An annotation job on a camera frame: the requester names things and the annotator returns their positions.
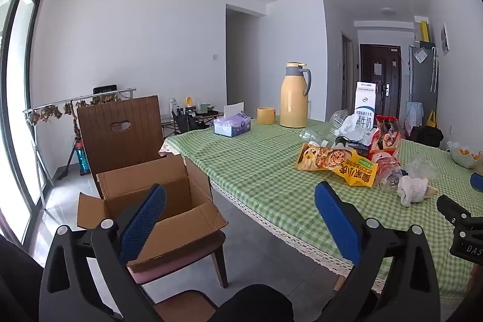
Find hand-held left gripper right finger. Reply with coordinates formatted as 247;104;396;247
314;181;441;322

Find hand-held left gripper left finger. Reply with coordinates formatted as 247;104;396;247
40;183;178;322

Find brown cardboard box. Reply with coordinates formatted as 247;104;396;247
76;155;229;273

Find white cotton glove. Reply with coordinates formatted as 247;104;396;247
396;175;440;208

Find yellow snack bag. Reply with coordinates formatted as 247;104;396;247
295;143;379;187

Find red snack wrapper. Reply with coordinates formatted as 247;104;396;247
372;115;401;158

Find white milk carton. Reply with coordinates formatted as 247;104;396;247
353;81;377;130

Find pale green fruit bowl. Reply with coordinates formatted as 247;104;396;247
451;141;483;170

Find crumpled clear plastic wrap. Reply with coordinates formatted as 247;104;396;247
405;154;436;181

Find black bag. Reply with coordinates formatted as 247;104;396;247
409;125;444;148

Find brown wooden chair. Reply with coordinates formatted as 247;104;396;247
149;288;219;322
76;95;229;289

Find black food tray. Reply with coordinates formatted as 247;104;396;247
334;136;372;157

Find blue water bottle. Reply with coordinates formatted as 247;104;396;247
75;143;91;174

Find pale printed bag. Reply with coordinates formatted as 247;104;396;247
405;101;424;136

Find green checkered tablecloth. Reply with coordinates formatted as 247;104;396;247
158;116;483;304

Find white plastic bag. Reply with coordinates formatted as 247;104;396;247
334;116;374;145

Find person's black pants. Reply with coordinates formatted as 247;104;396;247
211;284;295;322

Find grey refrigerator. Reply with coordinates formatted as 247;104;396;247
408;42;440;126

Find small folding table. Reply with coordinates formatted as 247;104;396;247
160;110;224;138

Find purple tissue pack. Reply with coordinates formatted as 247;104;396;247
213;102;252;138

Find yellow thermos jug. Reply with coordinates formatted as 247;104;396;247
280;62;312;129

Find metal drying rack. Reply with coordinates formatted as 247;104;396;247
23;88;136;209

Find dark brown entrance door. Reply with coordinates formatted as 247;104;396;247
360;44;401;117

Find yellow box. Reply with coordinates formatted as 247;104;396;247
414;16;431;43

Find black-framed sliding glass door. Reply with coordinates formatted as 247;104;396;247
0;0;53;251

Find dark long-handled broom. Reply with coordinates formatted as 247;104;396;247
56;145;76;181

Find wall paper sheet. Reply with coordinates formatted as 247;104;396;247
440;23;450;56

